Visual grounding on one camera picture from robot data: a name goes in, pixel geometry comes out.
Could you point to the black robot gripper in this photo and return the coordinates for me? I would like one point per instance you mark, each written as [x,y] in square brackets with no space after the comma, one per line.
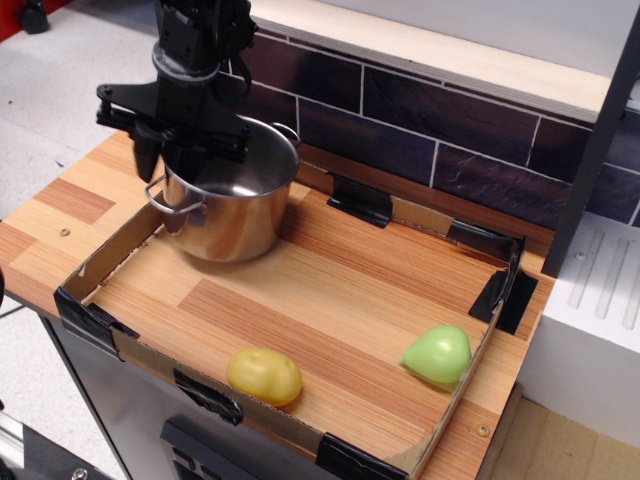
[177,114]

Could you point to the stainless steel pot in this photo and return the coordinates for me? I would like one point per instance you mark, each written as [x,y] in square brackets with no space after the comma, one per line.
[231,211]

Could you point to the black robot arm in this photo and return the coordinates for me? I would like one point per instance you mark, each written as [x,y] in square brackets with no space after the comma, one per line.
[214,29]

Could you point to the cardboard fence with black tape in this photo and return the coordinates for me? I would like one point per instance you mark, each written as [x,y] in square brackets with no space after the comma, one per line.
[358,274]

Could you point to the black caster wheel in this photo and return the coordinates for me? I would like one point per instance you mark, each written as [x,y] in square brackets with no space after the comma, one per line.
[33,17]

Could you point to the yellow plastic potato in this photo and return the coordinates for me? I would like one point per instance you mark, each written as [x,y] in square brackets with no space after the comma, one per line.
[265,374]

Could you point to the black oven control panel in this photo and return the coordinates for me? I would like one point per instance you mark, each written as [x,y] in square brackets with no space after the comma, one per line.
[199,457]

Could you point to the green plastic pear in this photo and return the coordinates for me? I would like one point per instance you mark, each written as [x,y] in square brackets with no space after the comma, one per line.
[440,356]

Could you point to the white ribbed drainer block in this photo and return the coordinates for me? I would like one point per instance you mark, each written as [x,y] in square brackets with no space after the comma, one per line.
[583,361]

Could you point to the dark shelf frame with backsplash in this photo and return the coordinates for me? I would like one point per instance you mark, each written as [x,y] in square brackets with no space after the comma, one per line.
[497,129]

